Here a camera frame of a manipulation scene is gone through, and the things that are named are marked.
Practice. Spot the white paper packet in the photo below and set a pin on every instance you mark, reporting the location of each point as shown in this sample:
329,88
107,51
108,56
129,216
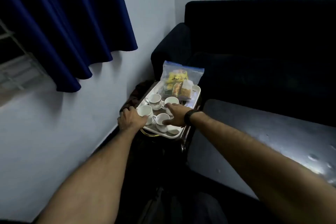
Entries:
187,84

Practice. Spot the white paper napkins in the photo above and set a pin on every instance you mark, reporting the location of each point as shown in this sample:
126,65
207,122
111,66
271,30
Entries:
173,128

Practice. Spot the clear zip bag blue seal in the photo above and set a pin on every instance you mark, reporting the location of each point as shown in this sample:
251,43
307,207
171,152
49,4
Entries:
181,70

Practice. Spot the white printed serving tray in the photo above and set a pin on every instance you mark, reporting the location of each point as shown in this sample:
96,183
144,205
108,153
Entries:
153,89

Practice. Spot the black wristband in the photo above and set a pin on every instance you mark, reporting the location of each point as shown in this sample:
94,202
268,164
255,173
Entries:
189,117

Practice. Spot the person's right hand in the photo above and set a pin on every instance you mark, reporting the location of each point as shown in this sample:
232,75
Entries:
178,116

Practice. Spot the white cup patterned base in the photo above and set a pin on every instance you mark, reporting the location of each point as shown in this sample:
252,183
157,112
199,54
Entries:
154,99
160,122

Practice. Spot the dark blue sofa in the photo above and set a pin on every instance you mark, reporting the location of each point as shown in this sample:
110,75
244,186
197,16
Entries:
249,48

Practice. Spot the black table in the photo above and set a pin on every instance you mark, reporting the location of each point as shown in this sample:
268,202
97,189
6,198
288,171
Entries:
262,137

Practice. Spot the person's left forearm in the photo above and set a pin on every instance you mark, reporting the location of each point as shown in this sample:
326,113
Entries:
99,179

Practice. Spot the plain white cup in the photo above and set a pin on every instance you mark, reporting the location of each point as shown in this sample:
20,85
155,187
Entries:
145,111
172,100

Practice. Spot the dark brown side table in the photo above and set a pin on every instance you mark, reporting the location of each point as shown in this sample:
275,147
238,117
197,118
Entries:
132,97

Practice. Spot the person's left hand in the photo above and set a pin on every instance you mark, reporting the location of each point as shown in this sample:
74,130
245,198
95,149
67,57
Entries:
132,121

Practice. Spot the blue curtain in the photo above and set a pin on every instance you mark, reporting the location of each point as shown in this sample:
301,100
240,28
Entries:
65,21

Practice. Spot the person's right forearm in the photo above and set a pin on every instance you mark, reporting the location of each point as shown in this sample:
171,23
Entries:
262,168

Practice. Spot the white window grille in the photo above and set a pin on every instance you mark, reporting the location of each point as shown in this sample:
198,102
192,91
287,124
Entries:
15,71

